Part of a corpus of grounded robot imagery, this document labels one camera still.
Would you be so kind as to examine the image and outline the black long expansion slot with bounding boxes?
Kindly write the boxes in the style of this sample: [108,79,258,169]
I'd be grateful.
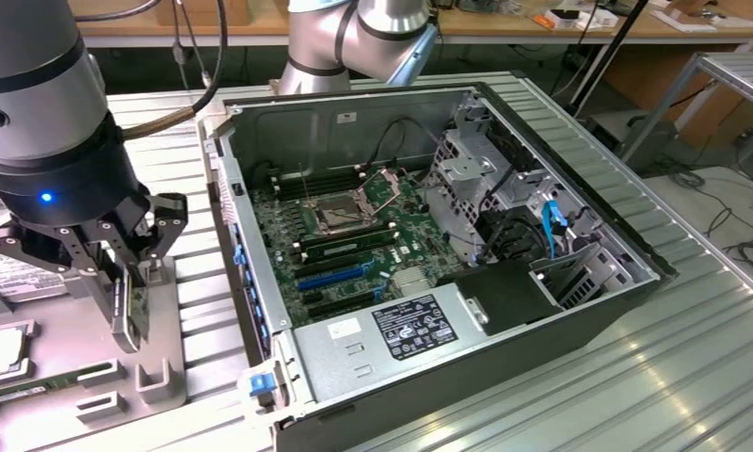
[306,300,379,323]
[291,253,378,280]
[300,287,378,307]

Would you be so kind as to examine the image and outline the thick black cable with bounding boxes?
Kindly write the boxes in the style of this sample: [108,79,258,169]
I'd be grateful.
[119,0,231,141]

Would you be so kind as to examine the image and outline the blue disk wire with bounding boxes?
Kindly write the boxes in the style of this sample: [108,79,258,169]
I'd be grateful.
[540,199,571,261]

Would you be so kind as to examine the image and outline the CPU socket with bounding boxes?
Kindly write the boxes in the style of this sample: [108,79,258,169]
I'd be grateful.
[311,192,371,235]

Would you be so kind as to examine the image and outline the thin metal locking lever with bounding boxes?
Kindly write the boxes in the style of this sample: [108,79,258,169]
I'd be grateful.
[298,160,320,211]

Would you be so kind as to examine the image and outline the metal slat table frame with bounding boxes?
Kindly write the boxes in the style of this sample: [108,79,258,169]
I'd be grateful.
[620,50,753,166]

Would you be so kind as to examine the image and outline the small cardboard box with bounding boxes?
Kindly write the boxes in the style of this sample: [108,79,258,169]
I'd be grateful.
[672,0,723,15]

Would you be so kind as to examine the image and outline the black wire bundle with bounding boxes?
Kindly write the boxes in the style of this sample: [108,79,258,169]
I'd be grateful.
[474,209,558,267]

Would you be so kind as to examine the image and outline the grey power supply unit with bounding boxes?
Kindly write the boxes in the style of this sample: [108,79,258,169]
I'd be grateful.
[291,283,499,407]

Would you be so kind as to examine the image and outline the black equipment box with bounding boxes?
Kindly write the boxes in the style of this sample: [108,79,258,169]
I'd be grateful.
[587,110,679,173]

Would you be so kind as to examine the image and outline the grey parts rack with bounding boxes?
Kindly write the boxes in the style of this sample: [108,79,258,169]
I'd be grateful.
[0,256,190,452]

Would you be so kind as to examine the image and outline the wooden desk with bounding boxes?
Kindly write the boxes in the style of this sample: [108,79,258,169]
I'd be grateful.
[75,0,753,101]

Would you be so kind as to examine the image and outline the green RAM stick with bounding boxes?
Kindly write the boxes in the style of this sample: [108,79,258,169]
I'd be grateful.
[0,370,84,407]
[302,234,399,265]

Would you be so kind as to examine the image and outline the perforated silver disk bay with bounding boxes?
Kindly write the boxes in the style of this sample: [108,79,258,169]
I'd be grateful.
[528,242,659,313]

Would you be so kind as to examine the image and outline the green motherboard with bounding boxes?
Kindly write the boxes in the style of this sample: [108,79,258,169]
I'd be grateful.
[250,164,467,329]

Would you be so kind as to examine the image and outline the black small device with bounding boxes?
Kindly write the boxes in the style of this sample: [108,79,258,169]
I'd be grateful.
[550,7,595,23]

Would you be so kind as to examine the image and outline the blue case latch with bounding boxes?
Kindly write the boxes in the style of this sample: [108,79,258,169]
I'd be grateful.
[244,373,278,396]

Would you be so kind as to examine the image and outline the silver disk bay cage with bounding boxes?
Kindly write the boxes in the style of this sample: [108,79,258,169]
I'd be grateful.
[422,127,542,266]

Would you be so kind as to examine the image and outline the black looped wire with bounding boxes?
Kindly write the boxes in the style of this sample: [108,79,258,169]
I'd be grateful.
[375,119,446,171]

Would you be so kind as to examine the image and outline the metal socket cover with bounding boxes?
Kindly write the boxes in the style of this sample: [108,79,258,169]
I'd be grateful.
[354,166,411,212]

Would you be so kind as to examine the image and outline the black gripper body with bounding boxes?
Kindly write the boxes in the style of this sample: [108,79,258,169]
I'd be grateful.
[0,122,152,230]

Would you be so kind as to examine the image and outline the black tripod pole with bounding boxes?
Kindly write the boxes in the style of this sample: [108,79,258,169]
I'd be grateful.
[568,0,655,117]

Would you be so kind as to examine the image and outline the hard disk drive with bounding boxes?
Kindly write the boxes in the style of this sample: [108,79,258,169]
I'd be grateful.
[0,200,72,303]

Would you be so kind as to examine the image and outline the silver chipset heatsink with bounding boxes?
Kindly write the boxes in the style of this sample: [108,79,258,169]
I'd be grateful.
[391,269,434,292]

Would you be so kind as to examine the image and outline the orange white small box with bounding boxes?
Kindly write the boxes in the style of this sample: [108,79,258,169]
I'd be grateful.
[531,11,580,33]

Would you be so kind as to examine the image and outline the brown wooden panel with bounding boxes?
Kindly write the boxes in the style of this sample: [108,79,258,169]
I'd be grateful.
[602,44,753,150]

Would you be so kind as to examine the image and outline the Nvidia graphics card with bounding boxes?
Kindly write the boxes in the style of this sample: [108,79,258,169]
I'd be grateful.
[109,263,159,355]

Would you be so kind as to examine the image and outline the black RAM slot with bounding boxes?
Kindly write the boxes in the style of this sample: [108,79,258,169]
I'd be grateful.
[278,181,363,197]
[275,176,362,191]
[280,184,364,202]
[272,171,360,187]

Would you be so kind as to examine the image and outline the black PC case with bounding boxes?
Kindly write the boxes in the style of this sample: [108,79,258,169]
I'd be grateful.
[192,80,679,452]

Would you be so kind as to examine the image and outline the white paper stack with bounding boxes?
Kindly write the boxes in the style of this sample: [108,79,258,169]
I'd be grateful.
[650,7,722,34]

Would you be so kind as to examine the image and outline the thin cable with plug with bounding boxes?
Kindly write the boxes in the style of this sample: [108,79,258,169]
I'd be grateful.
[170,0,222,90]

